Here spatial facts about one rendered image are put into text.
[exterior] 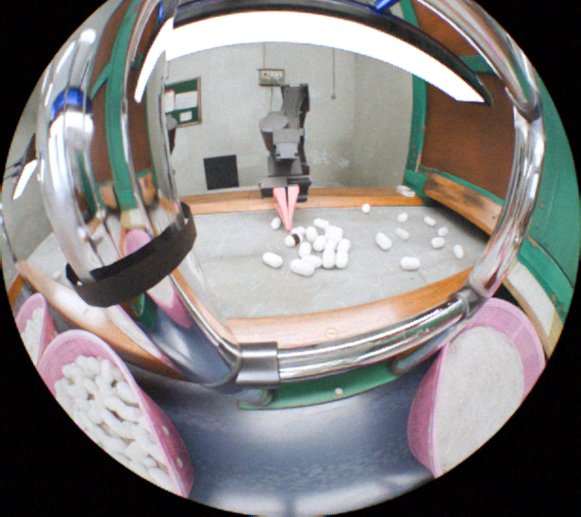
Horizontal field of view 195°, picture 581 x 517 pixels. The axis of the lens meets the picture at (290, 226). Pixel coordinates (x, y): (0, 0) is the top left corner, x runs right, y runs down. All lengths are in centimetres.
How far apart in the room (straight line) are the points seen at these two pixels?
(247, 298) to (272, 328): 7
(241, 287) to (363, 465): 28
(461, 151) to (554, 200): 33
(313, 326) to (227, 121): 229
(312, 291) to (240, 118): 223
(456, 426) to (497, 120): 59
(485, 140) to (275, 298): 61
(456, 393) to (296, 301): 23
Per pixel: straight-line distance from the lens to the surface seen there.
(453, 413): 25
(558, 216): 54
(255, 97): 236
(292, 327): 17
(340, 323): 17
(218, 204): 46
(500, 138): 58
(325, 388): 20
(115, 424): 25
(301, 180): 33
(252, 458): 25
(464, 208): 53
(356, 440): 25
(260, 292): 22
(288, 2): 19
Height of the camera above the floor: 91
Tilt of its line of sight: 29 degrees down
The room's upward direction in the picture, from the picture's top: straight up
